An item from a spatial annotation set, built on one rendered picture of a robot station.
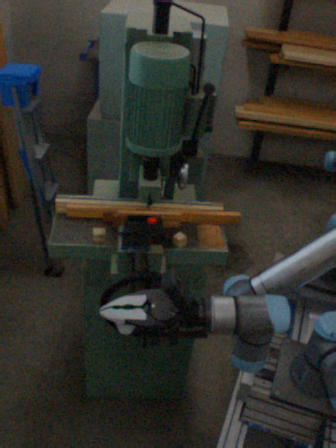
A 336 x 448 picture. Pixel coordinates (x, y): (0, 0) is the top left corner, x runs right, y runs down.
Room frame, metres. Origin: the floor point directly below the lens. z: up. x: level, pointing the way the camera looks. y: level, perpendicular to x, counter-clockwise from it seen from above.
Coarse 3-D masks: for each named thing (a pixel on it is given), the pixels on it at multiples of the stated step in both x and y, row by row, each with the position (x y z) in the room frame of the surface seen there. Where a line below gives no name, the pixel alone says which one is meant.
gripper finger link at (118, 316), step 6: (102, 312) 0.59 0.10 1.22; (108, 312) 0.59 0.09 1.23; (114, 312) 0.59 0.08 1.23; (120, 312) 0.59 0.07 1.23; (126, 312) 0.59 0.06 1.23; (132, 312) 0.59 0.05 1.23; (138, 312) 0.59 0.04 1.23; (108, 318) 0.58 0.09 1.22; (114, 318) 0.58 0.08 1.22; (120, 318) 0.58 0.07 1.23; (126, 318) 0.58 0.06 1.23; (132, 318) 0.58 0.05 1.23; (138, 318) 0.58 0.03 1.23; (144, 318) 0.58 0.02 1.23; (120, 324) 0.58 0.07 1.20; (120, 330) 0.59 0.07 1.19; (126, 330) 0.59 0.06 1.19; (132, 330) 0.59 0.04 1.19
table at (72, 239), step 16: (64, 224) 1.25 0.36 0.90; (80, 224) 1.26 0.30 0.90; (96, 224) 1.28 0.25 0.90; (112, 224) 1.29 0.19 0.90; (192, 224) 1.34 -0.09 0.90; (64, 240) 1.17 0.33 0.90; (80, 240) 1.18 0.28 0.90; (112, 240) 1.20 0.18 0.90; (192, 240) 1.25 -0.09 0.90; (224, 240) 1.27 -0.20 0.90; (64, 256) 1.15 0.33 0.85; (80, 256) 1.15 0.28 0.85; (96, 256) 1.16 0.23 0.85; (112, 256) 1.15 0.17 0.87; (176, 256) 1.19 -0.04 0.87; (192, 256) 1.20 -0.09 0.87; (208, 256) 1.20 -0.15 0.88; (224, 256) 1.21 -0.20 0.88; (112, 272) 1.08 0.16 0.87
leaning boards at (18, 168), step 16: (0, 32) 3.04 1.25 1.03; (0, 48) 3.00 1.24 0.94; (0, 64) 2.96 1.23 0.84; (0, 96) 2.52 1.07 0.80; (0, 112) 2.51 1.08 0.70; (0, 128) 2.51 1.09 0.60; (0, 144) 2.65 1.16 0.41; (16, 144) 2.64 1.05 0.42; (0, 160) 2.52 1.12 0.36; (16, 160) 2.60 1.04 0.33; (0, 176) 2.32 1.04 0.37; (16, 176) 2.56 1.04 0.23; (0, 192) 2.28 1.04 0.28; (16, 192) 2.51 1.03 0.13; (0, 208) 2.26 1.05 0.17; (0, 224) 2.27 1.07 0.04
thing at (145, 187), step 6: (144, 180) 1.33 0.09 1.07; (156, 180) 1.34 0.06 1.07; (144, 186) 1.29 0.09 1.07; (150, 186) 1.30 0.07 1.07; (156, 186) 1.30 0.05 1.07; (138, 192) 1.34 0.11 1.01; (144, 192) 1.29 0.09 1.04; (150, 192) 1.29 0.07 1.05; (156, 192) 1.30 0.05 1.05; (138, 198) 1.30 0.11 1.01; (144, 198) 1.29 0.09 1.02; (156, 198) 1.30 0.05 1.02
